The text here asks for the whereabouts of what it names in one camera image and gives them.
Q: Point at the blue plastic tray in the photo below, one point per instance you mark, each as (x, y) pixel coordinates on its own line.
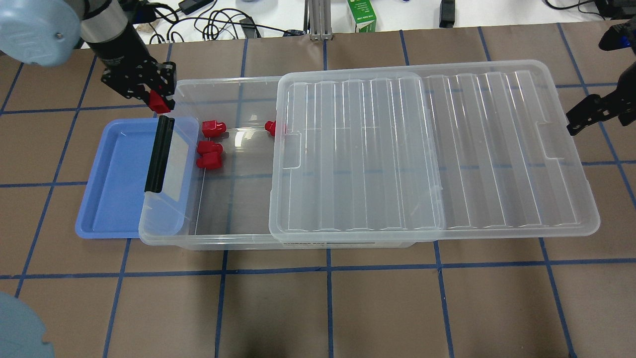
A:
(116, 202)

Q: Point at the clear plastic storage box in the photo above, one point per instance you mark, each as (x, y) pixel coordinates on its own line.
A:
(356, 168)

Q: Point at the green white carton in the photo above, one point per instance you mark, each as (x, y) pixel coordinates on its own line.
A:
(362, 16)

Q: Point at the black box handle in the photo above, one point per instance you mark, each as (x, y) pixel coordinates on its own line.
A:
(159, 155)

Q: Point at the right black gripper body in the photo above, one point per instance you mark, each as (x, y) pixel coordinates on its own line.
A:
(592, 112)

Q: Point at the red block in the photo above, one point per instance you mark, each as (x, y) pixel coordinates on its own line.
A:
(210, 161)
(206, 147)
(273, 128)
(213, 128)
(158, 104)

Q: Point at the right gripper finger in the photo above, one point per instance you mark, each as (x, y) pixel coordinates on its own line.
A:
(589, 111)

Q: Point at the red block under lid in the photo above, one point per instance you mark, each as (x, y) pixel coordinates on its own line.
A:
(273, 128)

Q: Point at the clear plastic box lid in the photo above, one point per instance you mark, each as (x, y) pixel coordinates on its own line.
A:
(507, 164)

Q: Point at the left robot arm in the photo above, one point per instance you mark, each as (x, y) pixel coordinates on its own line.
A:
(45, 32)

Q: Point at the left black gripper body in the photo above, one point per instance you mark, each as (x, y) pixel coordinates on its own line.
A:
(120, 47)

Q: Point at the aluminium frame post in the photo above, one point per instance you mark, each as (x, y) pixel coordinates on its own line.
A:
(317, 20)

